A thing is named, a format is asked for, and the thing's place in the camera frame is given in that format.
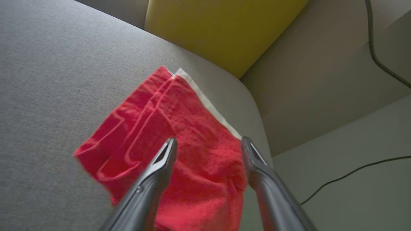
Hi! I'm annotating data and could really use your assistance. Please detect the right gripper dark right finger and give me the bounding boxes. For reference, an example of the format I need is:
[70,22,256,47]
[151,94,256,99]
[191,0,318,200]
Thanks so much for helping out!
[241,136,318,231]

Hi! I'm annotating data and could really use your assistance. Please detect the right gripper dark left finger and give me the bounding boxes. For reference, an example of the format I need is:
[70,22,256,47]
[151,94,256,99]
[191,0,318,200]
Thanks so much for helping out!
[100,137,178,231]

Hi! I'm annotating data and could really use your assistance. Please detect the red shorts with white stripe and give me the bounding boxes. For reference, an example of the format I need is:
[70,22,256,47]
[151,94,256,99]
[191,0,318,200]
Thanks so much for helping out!
[73,65,248,231]

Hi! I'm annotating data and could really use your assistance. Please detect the grey fabric sofa seat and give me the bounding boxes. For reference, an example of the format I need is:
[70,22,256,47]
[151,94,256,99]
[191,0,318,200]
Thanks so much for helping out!
[0,0,274,231]

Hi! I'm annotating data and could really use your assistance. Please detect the yellow cushion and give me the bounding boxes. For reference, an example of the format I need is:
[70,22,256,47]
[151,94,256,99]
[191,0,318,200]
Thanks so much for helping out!
[144,0,309,79]

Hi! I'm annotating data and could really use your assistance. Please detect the thin black cable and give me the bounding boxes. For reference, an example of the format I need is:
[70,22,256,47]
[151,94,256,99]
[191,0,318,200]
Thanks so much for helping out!
[300,155,411,206]

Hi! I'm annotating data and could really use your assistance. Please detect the thick black cable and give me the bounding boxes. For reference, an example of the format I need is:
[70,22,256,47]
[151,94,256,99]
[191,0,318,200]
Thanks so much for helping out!
[364,0,411,89]

